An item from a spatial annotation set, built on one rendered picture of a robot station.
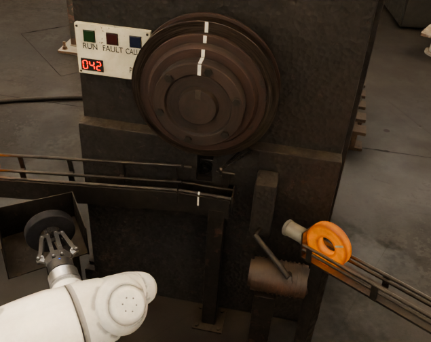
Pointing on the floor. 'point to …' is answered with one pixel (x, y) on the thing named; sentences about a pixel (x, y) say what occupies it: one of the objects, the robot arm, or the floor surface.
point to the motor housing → (263, 272)
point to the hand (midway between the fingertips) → (49, 227)
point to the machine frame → (292, 83)
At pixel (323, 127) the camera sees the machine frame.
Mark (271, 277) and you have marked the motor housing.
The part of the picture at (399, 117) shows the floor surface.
